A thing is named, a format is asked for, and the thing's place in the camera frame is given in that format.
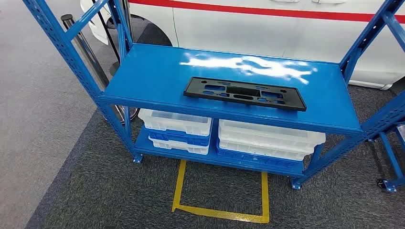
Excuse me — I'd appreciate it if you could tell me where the yellow floor tape square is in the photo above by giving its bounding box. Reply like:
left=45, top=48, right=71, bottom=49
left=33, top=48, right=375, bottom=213
left=171, top=159, right=270, bottom=224

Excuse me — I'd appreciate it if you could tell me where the blue wheeled metal rack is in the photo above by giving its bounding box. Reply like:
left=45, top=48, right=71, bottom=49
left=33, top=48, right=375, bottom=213
left=376, top=121, right=405, bottom=194

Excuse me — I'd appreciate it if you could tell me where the white car with red stripe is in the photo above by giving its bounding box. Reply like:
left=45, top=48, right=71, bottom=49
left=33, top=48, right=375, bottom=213
left=80, top=0, right=405, bottom=91

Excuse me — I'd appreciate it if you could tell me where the black plastic plate part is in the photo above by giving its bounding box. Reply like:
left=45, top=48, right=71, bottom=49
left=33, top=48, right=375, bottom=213
left=183, top=76, right=307, bottom=112

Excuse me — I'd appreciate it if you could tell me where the blue plastic bin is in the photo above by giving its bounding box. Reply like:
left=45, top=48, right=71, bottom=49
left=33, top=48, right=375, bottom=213
left=144, top=125, right=211, bottom=147
left=216, top=147, right=297, bottom=169

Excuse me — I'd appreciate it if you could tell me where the chrome stanchion post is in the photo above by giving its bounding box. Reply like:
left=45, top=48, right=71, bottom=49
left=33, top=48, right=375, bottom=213
left=61, top=14, right=139, bottom=125

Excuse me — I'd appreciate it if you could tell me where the blue metal shelf rack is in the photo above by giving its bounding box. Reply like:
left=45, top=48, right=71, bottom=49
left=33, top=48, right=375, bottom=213
left=22, top=0, right=405, bottom=191

